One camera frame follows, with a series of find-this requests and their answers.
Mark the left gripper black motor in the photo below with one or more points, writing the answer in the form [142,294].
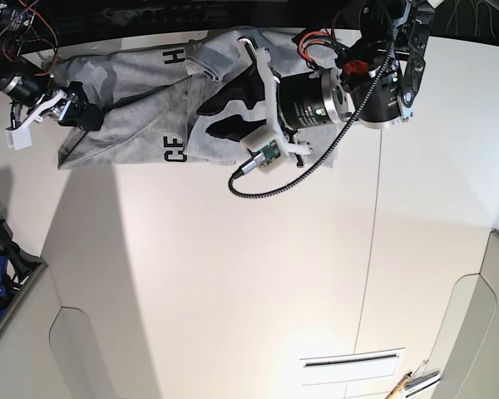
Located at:
[292,103]

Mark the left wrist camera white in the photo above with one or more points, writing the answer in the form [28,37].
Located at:
[264,151]

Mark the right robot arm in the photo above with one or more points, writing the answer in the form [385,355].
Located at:
[16,19]

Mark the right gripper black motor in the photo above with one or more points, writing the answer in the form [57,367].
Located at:
[42,97]

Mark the silver binder clip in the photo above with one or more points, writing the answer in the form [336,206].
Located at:
[420,382]

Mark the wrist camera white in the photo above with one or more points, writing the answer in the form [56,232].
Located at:
[264,151]
[19,138]

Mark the white cable grommet plate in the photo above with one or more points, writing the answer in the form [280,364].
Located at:
[350,368]

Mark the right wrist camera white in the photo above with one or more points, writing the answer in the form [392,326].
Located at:
[19,138]

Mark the grey T-shirt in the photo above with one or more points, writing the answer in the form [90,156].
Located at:
[150,98]

